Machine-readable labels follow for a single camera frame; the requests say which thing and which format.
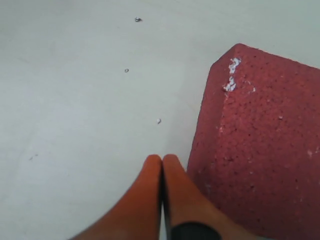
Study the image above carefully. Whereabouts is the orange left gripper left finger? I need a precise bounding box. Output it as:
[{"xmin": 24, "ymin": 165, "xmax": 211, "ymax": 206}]
[{"xmin": 72, "ymin": 154, "xmax": 162, "ymax": 240}]

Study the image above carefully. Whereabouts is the red brick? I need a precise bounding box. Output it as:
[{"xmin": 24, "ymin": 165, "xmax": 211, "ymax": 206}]
[{"xmin": 187, "ymin": 43, "xmax": 320, "ymax": 240}]

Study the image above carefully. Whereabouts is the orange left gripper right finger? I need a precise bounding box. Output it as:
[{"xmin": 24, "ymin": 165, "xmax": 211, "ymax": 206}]
[{"xmin": 162, "ymin": 154, "xmax": 260, "ymax": 240}]

